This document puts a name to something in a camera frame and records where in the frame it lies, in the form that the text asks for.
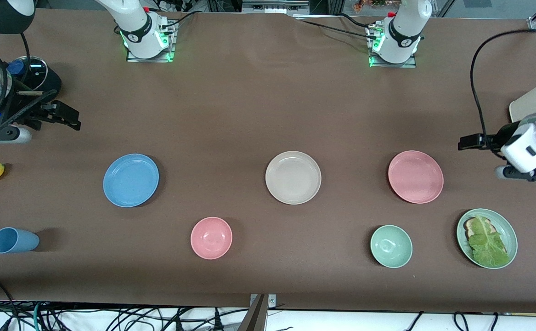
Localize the pink plate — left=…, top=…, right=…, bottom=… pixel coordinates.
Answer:
left=388, top=150, right=444, bottom=204

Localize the blue plate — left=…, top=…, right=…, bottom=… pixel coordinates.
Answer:
left=103, top=153, right=160, bottom=208

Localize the beige cutting board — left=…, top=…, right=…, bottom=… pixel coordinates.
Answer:
left=509, top=85, right=536, bottom=124

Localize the glass lid with blue knob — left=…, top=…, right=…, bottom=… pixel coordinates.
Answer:
left=8, top=56, right=48, bottom=92

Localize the toast slice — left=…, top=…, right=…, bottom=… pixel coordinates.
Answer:
left=463, top=217, right=493, bottom=240

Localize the green plate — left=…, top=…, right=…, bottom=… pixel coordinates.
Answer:
left=456, top=208, right=518, bottom=270

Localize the green lettuce leaf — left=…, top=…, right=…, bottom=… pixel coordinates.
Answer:
left=468, top=215, right=511, bottom=268

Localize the blue cup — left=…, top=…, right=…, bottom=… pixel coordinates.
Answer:
left=0, top=227, right=40, bottom=254

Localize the small green bowl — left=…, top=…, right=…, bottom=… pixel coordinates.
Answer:
left=370, top=224, right=413, bottom=268

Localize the beige plate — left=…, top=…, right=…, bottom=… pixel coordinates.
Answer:
left=265, top=150, right=322, bottom=205

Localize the small pink bowl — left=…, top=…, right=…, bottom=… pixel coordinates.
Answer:
left=190, top=217, right=233, bottom=260

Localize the grey metal box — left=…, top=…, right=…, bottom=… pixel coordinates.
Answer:
left=242, top=0, right=310, bottom=15

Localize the brown angled beam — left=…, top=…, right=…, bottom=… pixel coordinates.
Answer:
left=237, top=294, right=269, bottom=331

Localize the black pot with blue handle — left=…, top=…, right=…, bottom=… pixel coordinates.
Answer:
left=17, top=63, right=62, bottom=105

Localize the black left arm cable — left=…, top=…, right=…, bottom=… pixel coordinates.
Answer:
left=470, top=29, right=536, bottom=154

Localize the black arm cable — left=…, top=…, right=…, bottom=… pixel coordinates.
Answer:
left=470, top=29, right=536, bottom=154
left=0, top=29, right=33, bottom=134

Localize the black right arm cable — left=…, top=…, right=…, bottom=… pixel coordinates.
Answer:
left=0, top=29, right=33, bottom=134

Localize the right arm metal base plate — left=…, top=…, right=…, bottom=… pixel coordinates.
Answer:
left=126, top=21, right=176, bottom=63

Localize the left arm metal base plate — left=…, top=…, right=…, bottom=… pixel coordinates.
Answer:
left=367, top=25, right=417, bottom=69

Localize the black right base cable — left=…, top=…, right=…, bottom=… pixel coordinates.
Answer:
left=160, top=10, right=204, bottom=31

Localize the black base cable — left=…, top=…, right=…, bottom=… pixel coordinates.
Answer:
left=295, top=13, right=379, bottom=43
left=160, top=10, right=204, bottom=31

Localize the black left base cable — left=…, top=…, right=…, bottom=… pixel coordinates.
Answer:
left=295, top=13, right=379, bottom=43

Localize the metal table bracket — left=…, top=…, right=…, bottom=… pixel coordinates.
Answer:
left=249, top=293, right=277, bottom=308

